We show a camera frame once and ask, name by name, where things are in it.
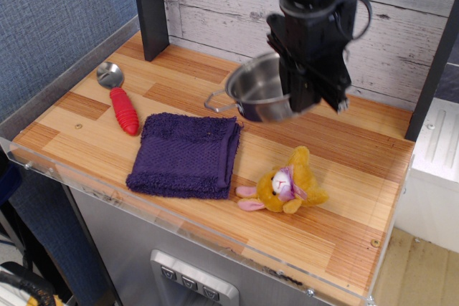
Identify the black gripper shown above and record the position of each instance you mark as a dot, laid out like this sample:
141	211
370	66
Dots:
311	42

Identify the purple folded towel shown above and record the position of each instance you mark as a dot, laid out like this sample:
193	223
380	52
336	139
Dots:
185	157

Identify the white toy sink counter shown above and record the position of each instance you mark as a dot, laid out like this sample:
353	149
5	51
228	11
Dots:
428	208

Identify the dark right support post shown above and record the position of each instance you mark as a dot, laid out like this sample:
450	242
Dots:
434	75

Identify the stainless toy fridge cabinet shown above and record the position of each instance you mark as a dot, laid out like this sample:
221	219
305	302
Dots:
125	240

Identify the silver dispenser button panel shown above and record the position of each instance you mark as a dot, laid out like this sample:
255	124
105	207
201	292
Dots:
184	284

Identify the yellow plush bunny toy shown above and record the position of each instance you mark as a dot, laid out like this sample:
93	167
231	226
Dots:
285	189

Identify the stainless steel pot bowl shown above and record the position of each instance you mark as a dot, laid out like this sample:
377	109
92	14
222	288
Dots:
256	91

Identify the yellow cloth item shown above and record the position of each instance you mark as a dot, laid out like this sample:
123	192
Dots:
44	300

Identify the dark left support post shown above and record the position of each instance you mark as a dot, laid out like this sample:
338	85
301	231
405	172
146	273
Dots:
153	26

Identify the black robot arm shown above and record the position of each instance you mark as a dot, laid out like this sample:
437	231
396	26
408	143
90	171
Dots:
310	37

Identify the red handled metal scoop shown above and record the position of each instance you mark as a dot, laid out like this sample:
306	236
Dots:
110	76

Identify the dark support post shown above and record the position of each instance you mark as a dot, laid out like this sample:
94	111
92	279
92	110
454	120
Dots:
153	26
434	75

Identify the clear acrylic edge guard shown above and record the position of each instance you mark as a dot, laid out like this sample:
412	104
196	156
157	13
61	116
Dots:
333	252

